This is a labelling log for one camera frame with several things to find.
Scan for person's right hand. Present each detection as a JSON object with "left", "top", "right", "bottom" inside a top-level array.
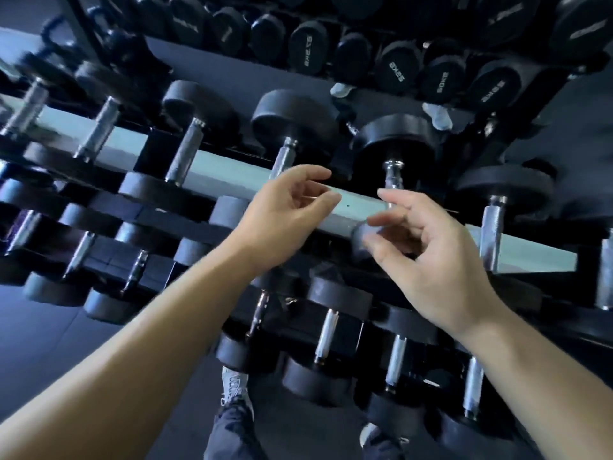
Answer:
[{"left": 362, "top": 188, "right": 508, "bottom": 341}]

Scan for person's left hand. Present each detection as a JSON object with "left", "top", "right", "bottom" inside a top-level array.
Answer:
[{"left": 229, "top": 164, "right": 342, "bottom": 273}]

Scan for row of black dumbbells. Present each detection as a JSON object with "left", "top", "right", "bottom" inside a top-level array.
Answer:
[{"left": 0, "top": 176, "right": 527, "bottom": 460}]

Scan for medium black round dumbbell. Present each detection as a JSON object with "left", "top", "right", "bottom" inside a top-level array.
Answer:
[
  {"left": 351, "top": 114, "right": 450, "bottom": 263},
  {"left": 24, "top": 61, "right": 144, "bottom": 192},
  {"left": 209, "top": 89, "right": 340, "bottom": 234}
]

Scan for small black round dumbbell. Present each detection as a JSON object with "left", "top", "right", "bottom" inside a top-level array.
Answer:
[
  {"left": 0, "top": 52, "right": 80, "bottom": 158},
  {"left": 118, "top": 80, "right": 239, "bottom": 212}
]

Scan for black metal dumbbell rack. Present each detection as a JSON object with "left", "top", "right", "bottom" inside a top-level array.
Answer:
[{"left": 0, "top": 90, "right": 613, "bottom": 460}]

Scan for person's right forearm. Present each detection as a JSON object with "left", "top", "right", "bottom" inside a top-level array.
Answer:
[{"left": 457, "top": 303, "right": 613, "bottom": 460}]

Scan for person's left forearm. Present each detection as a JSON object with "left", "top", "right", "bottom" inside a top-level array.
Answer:
[{"left": 0, "top": 236, "right": 274, "bottom": 460}]

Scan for black rubber floor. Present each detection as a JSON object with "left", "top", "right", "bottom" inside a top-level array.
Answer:
[{"left": 0, "top": 282, "right": 432, "bottom": 460}]

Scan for grey trousers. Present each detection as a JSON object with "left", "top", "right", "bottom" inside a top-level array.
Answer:
[{"left": 203, "top": 406, "right": 408, "bottom": 460}]

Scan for large wall mirror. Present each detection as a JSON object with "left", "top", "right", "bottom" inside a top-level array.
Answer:
[{"left": 0, "top": 0, "right": 613, "bottom": 226}]

